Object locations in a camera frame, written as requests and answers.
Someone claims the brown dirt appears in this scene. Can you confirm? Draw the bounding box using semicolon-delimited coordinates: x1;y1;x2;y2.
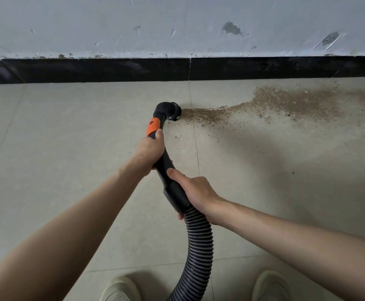
173;86;365;143

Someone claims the person's left hand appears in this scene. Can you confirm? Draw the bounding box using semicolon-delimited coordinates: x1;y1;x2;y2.
129;128;174;178

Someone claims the black ribbed vacuum hose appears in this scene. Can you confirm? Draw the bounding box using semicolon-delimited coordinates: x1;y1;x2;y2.
146;102;214;301

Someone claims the black baseboard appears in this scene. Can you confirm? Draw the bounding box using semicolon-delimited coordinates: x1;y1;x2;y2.
0;55;365;85

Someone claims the person's right shoe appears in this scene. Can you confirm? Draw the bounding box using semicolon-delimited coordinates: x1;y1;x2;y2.
251;270;291;301

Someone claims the person's shoe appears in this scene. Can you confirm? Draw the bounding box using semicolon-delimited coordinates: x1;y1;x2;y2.
251;270;291;301
100;276;142;301

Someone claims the person's left shoe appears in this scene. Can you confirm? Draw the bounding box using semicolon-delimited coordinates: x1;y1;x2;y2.
100;276;142;301

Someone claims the person's right hand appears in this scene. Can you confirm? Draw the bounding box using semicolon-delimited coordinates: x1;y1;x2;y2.
166;168;233;226

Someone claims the person's left forearm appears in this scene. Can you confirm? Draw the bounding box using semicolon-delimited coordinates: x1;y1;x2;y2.
0;163;145;301

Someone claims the person's right forearm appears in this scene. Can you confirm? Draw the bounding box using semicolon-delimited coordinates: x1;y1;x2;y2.
223;202;365;301

